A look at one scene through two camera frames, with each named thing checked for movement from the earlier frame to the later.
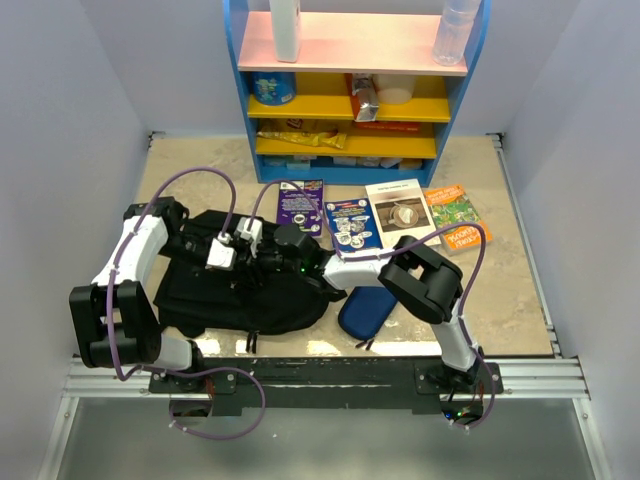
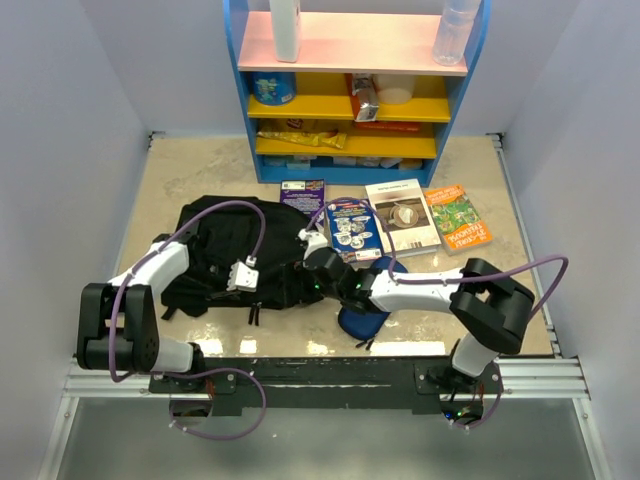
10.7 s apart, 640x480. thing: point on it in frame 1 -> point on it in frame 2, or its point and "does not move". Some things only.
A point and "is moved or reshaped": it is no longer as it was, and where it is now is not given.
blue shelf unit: x=365 y=104 does not move
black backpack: x=193 y=297 is moved or reshaped
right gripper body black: x=271 y=260 -> x=330 y=292
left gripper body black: x=188 y=249 -> x=214 y=276
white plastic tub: x=394 y=89 does not move
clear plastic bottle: x=454 y=28 does not move
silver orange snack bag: x=363 y=86 does not move
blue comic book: x=353 y=225 does not move
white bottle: x=287 y=29 does not move
